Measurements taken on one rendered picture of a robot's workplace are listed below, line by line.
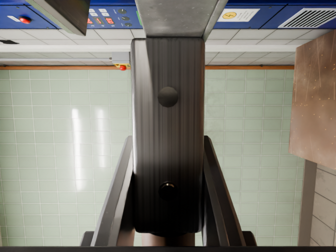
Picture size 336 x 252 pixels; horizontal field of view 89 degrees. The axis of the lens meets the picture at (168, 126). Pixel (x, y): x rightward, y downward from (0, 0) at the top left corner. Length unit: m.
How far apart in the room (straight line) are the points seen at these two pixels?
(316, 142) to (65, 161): 1.60
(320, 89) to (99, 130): 1.35
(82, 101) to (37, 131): 0.44
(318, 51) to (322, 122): 0.29
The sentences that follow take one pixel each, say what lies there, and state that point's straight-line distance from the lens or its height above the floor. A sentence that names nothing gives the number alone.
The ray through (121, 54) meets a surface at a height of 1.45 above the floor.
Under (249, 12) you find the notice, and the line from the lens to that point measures 0.67.
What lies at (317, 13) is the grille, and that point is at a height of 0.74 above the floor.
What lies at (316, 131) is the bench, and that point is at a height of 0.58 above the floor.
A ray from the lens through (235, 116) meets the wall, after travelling 1.44.
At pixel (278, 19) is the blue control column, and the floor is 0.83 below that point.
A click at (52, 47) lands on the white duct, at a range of 1.12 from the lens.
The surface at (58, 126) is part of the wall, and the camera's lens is 1.60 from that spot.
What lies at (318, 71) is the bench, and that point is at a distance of 0.96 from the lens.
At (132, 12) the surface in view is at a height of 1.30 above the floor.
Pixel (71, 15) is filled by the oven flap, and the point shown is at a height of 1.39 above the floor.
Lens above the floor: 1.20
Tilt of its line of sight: level
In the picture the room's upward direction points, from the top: 90 degrees counter-clockwise
